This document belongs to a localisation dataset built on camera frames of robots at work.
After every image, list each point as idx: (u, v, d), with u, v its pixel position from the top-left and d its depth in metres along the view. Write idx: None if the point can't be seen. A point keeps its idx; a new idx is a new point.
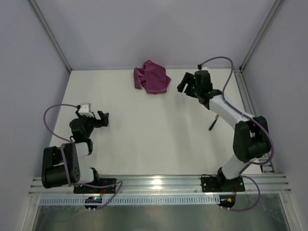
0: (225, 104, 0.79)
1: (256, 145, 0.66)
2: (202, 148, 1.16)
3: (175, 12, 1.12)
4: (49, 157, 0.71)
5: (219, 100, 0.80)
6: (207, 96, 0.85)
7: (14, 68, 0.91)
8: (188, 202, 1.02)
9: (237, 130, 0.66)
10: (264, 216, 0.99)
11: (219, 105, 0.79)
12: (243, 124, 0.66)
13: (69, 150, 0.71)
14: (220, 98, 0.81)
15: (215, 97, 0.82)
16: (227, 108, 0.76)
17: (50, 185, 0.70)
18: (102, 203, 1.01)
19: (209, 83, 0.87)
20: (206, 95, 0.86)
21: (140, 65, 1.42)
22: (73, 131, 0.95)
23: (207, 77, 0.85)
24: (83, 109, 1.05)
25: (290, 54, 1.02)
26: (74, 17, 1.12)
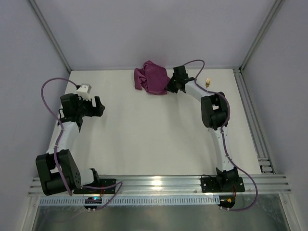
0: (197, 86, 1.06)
1: (218, 114, 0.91)
2: (202, 147, 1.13)
3: (172, 12, 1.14)
4: (44, 169, 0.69)
5: (192, 83, 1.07)
6: (184, 83, 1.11)
7: (14, 65, 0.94)
8: (188, 202, 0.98)
9: (203, 103, 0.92)
10: (265, 216, 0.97)
11: (192, 87, 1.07)
12: (206, 98, 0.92)
13: (64, 160, 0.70)
14: (193, 83, 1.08)
15: (190, 82, 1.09)
16: (198, 89, 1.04)
17: (52, 193, 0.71)
18: (102, 203, 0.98)
19: (185, 73, 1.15)
20: (182, 81, 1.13)
21: (139, 66, 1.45)
22: (63, 101, 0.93)
23: (183, 70, 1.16)
24: (83, 88, 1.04)
25: (288, 51, 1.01)
26: (72, 18, 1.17)
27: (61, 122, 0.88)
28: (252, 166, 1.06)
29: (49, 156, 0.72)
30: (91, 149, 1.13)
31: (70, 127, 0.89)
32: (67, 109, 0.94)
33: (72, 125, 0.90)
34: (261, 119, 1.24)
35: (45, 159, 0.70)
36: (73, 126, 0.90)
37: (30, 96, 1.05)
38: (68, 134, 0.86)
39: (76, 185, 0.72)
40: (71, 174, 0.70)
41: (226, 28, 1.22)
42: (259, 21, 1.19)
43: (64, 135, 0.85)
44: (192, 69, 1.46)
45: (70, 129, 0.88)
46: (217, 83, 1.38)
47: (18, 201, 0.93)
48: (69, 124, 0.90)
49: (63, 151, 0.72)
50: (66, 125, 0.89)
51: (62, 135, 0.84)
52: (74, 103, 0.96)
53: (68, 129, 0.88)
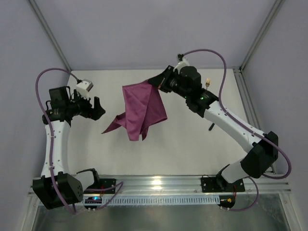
0: (227, 116, 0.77)
1: (269, 161, 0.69)
2: (203, 147, 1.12)
3: (172, 12, 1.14)
4: (45, 194, 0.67)
5: (218, 112, 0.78)
6: (202, 104, 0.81)
7: (14, 65, 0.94)
8: (188, 202, 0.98)
9: (251, 155, 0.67)
10: (265, 216, 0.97)
11: (221, 118, 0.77)
12: (258, 148, 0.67)
13: (63, 186, 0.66)
14: (220, 109, 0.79)
15: (212, 108, 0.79)
16: (236, 127, 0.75)
17: (54, 207, 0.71)
18: (102, 203, 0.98)
19: (199, 86, 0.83)
20: (198, 101, 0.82)
21: (139, 65, 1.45)
22: (51, 93, 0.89)
23: (198, 81, 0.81)
24: (83, 84, 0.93)
25: (288, 51, 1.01)
26: (72, 18, 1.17)
27: (50, 124, 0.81)
28: None
29: (46, 179, 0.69)
30: (91, 150, 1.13)
31: (60, 130, 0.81)
32: (56, 101, 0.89)
33: (61, 126, 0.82)
34: (261, 119, 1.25)
35: (43, 184, 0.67)
36: (64, 126, 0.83)
37: (30, 96, 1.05)
38: (59, 141, 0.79)
39: (79, 198, 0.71)
40: (73, 196, 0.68)
41: (226, 28, 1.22)
42: (259, 21, 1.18)
43: (56, 145, 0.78)
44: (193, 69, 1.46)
45: (60, 134, 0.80)
46: (217, 83, 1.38)
47: (18, 201, 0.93)
48: (58, 126, 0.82)
49: (61, 175, 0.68)
50: (56, 129, 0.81)
51: (53, 144, 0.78)
52: (65, 97, 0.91)
53: (59, 134, 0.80)
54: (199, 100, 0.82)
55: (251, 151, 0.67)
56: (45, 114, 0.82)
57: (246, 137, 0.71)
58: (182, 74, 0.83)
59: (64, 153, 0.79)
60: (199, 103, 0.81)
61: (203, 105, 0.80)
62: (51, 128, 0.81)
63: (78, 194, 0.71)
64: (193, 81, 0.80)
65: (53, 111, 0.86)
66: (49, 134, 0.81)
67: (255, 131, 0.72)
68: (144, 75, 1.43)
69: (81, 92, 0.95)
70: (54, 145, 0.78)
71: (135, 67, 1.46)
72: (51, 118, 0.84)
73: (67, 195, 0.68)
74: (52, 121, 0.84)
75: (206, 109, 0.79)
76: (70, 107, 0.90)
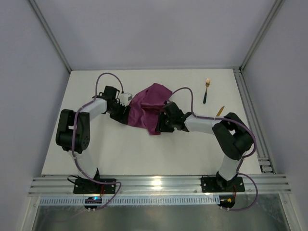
0: (197, 118, 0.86)
1: (240, 139, 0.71)
2: (202, 147, 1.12)
3: (172, 12, 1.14)
4: (64, 122, 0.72)
5: (191, 119, 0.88)
6: (183, 121, 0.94)
7: (14, 66, 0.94)
8: (188, 202, 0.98)
9: (217, 135, 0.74)
10: (265, 217, 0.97)
11: (194, 123, 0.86)
12: (218, 126, 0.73)
13: (83, 120, 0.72)
14: (191, 117, 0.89)
15: (188, 118, 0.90)
16: (204, 121, 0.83)
17: (61, 144, 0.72)
18: (102, 203, 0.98)
19: (177, 110, 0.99)
20: (180, 121, 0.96)
21: (139, 65, 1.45)
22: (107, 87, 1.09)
23: (174, 107, 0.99)
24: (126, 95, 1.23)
25: (288, 51, 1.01)
26: (72, 18, 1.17)
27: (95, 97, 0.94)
28: (251, 166, 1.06)
29: (72, 112, 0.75)
30: (91, 150, 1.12)
31: (100, 103, 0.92)
32: (106, 94, 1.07)
33: (103, 103, 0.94)
34: (261, 119, 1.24)
35: (68, 113, 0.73)
36: (103, 104, 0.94)
37: (30, 96, 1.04)
38: (96, 104, 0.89)
39: (82, 147, 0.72)
40: (81, 134, 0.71)
41: (226, 28, 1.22)
42: (259, 21, 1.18)
43: (92, 104, 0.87)
44: (193, 69, 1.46)
45: (99, 103, 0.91)
46: (217, 83, 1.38)
47: (18, 201, 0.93)
48: (100, 100, 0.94)
49: (84, 113, 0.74)
50: (98, 101, 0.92)
51: (91, 103, 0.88)
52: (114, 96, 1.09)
53: (98, 103, 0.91)
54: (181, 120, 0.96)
55: (216, 132, 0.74)
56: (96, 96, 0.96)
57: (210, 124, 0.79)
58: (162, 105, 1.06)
59: (92, 114, 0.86)
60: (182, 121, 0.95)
61: (183, 121, 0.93)
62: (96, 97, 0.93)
63: (83, 143, 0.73)
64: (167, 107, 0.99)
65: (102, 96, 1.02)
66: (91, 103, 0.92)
67: (217, 117, 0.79)
68: (144, 75, 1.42)
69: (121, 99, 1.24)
70: (91, 103, 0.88)
71: (135, 67, 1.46)
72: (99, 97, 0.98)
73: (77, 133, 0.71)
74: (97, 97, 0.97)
75: (187, 126, 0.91)
76: (112, 104, 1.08)
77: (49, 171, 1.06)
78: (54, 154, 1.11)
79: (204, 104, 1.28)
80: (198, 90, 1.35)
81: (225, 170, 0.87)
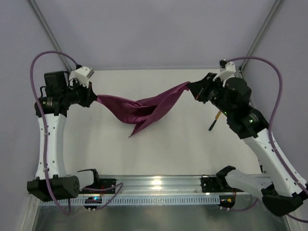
0: (273, 152, 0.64)
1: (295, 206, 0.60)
2: (203, 148, 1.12)
3: (172, 12, 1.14)
4: (43, 196, 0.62)
5: (265, 145, 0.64)
6: (248, 126, 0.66)
7: (15, 66, 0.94)
8: (188, 202, 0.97)
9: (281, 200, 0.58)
10: (265, 217, 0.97)
11: (264, 152, 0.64)
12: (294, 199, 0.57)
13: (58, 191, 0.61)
14: (267, 140, 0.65)
15: (260, 137, 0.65)
16: (280, 168, 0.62)
17: None
18: (102, 203, 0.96)
19: (245, 103, 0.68)
20: (244, 121, 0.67)
21: (139, 66, 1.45)
22: (46, 76, 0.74)
23: (246, 97, 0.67)
24: (82, 70, 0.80)
25: (288, 51, 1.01)
26: (72, 19, 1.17)
27: (43, 117, 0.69)
28: (251, 167, 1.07)
29: (41, 181, 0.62)
30: (91, 151, 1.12)
31: (55, 126, 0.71)
32: (51, 90, 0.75)
33: (57, 122, 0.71)
34: None
35: (39, 189, 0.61)
36: (58, 121, 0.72)
37: (30, 96, 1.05)
38: (54, 137, 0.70)
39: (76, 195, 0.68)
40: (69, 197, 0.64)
41: (226, 29, 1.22)
42: (259, 21, 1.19)
43: (50, 144, 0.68)
44: (193, 69, 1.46)
45: (55, 129, 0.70)
46: None
47: (19, 201, 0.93)
48: (51, 119, 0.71)
49: (56, 182, 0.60)
50: (49, 124, 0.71)
51: (47, 143, 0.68)
52: (63, 83, 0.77)
53: (53, 131, 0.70)
54: (246, 121, 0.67)
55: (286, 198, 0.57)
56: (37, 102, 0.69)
57: (287, 186, 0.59)
58: (229, 86, 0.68)
59: (59, 149, 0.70)
60: (246, 124, 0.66)
61: (249, 127, 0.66)
62: (44, 121, 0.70)
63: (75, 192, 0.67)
64: (242, 96, 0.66)
65: (46, 101, 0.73)
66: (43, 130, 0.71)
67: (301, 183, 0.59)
68: (144, 76, 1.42)
69: (80, 79, 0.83)
70: (48, 141, 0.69)
71: (136, 67, 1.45)
72: (46, 109, 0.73)
73: None
74: (45, 114, 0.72)
75: (253, 137, 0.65)
76: (68, 98, 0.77)
77: None
78: None
79: (204, 105, 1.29)
80: None
81: (238, 184, 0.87)
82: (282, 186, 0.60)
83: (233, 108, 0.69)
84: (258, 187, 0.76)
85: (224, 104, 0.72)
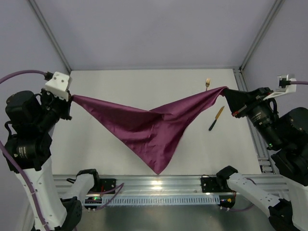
0: None
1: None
2: (203, 148, 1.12)
3: (172, 12, 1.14)
4: None
5: None
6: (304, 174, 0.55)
7: (15, 66, 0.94)
8: (188, 202, 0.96)
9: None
10: (265, 216, 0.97)
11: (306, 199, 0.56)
12: None
13: None
14: None
15: None
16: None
17: None
18: (102, 203, 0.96)
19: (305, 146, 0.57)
20: (298, 163, 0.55)
21: (140, 65, 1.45)
22: (12, 110, 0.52)
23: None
24: (56, 83, 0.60)
25: (289, 51, 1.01)
26: (72, 19, 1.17)
27: (23, 174, 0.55)
28: (252, 166, 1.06)
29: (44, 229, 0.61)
30: (91, 151, 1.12)
31: (42, 182, 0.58)
32: (23, 128, 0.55)
33: (43, 176, 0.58)
34: None
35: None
36: (44, 174, 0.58)
37: None
38: (44, 194, 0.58)
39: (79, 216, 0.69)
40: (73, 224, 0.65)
41: (226, 29, 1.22)
42: (259, 21, 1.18)
43: (41, 199, 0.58)
44: (193, 69, 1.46)
45: (42, 185, 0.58)
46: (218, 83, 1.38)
47: (19, 201, 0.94)
48: (32, 173, 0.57)
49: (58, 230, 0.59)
50: (33, 180, 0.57)
51: (37, 200, 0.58)
52: (33, 113, 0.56)
53: (41, 188, 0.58)
54: (300, 162, 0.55)
55: None
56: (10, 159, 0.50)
57: None
58: (293, 123, 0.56)
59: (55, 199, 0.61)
60: (303, 171, 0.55)
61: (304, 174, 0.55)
62: (28, 182, 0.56)
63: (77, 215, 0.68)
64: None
65: (18, 151, 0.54)
66: (26, 185, 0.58)
67: None
68: (144, 75, 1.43)
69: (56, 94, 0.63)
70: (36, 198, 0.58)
71: (136, 66, 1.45)
72: (19, 160, 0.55)
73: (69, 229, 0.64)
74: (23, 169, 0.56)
75: (303, 186, 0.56)
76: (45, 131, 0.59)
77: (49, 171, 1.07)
78: (55, 154, 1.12)
79: None
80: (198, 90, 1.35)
81: (245, 194, 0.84)
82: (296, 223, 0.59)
83: (291, 147, 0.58)
84: (265, 204, 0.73)
85: (273, 135, 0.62)
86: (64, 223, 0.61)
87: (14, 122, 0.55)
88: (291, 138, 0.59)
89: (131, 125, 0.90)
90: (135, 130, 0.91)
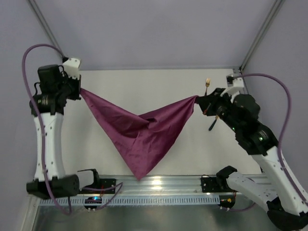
0: (284, 171, 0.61)
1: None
2: (203, 148, 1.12)
3: (173, 12, 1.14)
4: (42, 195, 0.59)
5: (275, 163, 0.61)
6: (258, 145, 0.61)
7: (15, 66, 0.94)
8: (188, 202, 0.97)
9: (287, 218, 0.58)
10: (265, 217, 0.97)
11: (275, 172, 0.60)
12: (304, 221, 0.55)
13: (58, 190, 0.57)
14: (276, 157, 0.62)
15: (270, 156, 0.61)
16: (286, 184, 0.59)
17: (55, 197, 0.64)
18: (102, 203, 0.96)
19: (255, 121, 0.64)
20: (254, 138, 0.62)
21: (140, 65, 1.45)
22: (40, 72, 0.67)
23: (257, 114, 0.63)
24: (71, 61, 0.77)
25: (289, 51, 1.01)
26: (72, 19, 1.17)
27: (39, 116, 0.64)
28: (251, 167, 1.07)
29: (41, 185, 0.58)
30: (91, 151, 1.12)
31: (53, 126, 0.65)
32: (46, 86, 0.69)
33: (54, 122, 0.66)
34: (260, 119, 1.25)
35: (37, 188, 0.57)
36: (57, 120, 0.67)
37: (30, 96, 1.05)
38: (53, 135, 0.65)
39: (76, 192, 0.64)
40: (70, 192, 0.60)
41: (226, 29, 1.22)
42: (259, 21, 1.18)
43: (48, 145, 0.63)
44: (193, 69, 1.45)
45: (52, 129, 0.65)
46: (218, 83, 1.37)
47: (19, 201, 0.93)
48: (47, 119, 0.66)
49: (57, 182, 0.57)
50: (45, 124, 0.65)
51: (44, 148, 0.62)
52: (57, 78, 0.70)
53: (51, 131, 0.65)
54: (255, 138, 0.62)
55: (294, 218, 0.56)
56: (32, 102, 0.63)
57: (295, 204, 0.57)
58: (237, 104, 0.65)
59: (59, 152, 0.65)
60: (256, 141, 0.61)
61: (259, 145, 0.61)
62: (41, 121, 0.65)
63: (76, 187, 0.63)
64: (251, 113, 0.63)
65: (42, 100, 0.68)
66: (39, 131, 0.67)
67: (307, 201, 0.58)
68: (144, 75, 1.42)
69: (70, 72, 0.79)
70: (44, 144, 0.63)
71: (136, 67, 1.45)
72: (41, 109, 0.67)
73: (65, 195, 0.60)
74: (41, 113, 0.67)
75: (263, 155, 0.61)
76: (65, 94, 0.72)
77: None
78: None
79: None
80: (198, 90, 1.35)
81: (241, 190, 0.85)
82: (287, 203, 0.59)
83: (242, 124, 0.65)
84: (263, 198, 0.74)
85: (232, 120, 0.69)
86: (64, 180, 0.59)
87: (41, 83, 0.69)
88: (242, 118, 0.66)
89: (119, 127, 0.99)
90: (122, 134, 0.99)
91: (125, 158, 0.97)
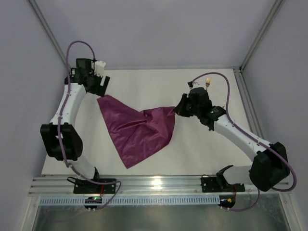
0: (234, 127, 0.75)
1: (275, 172, 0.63)
2: (203, 148, 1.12)
3: (173, 11, 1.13)
4: (48, 139, 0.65)
5: (226, 123, 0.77)
6: (211, 116, 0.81)
7: (15, 65, 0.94)
8: (188, 202, 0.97)
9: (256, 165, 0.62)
10: (265, 217, 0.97)
11: (228, 130, 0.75)
12: (262, 156, 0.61)
13: (67, 134, 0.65)
14: (226, 121, 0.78)
15: (221, 120, 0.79)
16: (242, 136, 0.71)
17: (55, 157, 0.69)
18: (102, 203, 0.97)
19: (207, 101, 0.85)
20: (208, 114, 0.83)
21: (140, 65, 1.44)
22: (79, 60, 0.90)
23: (205, 96, 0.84)
24: (100, 63, 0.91)
25: (289, 50, 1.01)
26: (72, 19, 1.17)
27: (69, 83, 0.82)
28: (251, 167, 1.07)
29: (53, 126, 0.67)
30: (91, 151, 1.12)
31: (76, 92, 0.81)
32: (79, 69, 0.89)
33: (79, 89, 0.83)
34: (260, 119, 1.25)
35: (49, 128, 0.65)
36: (81, 90, 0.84)
37: (29, 95, 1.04)
38: (74, 98, 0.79)
39: (77, 154, 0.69)
40: (73, 145, 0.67)
41: (227, 28, 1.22)
42: (260, 20, 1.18)
43: (68, 103, 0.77)
44: (193, 69, 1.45)
45: (76, 94, 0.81)
46: (218, 83, 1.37)
47: (19, 201, 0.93)
48: (75, 88, 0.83)
49: (68, 124, 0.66)
50: (72, 88, 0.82)
51: (67, 101, 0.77)
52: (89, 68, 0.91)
53: (74, 95, 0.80)
54: (209, 114, 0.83)
55: (255, 159, 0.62)
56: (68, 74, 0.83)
57: (251, 147, 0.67)
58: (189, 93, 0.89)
59: (74, 112, 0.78)
60: (209, 115, 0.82)
61: (212, 116, 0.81)
62: (70, 87, 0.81)
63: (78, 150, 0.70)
64: (200, 96, 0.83)
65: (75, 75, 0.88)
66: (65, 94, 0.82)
67: (262, 140, 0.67)
68: (144, 75, 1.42)
69: (96, 70, 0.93)
70: (67, 101, 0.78)
71: (137, 66, 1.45)
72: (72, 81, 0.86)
73: (68, 145, 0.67)
74: (71, 83, 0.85)
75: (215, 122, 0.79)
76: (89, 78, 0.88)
77: (49, 171, 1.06)
78: None
79: None
80: None
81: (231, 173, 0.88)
82: (249, 151, 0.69)
83: (198, 107, 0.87)
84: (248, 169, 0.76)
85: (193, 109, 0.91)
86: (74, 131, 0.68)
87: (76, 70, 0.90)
88: (197, 102, 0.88)
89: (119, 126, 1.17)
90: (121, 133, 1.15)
91: (121, 151, 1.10)
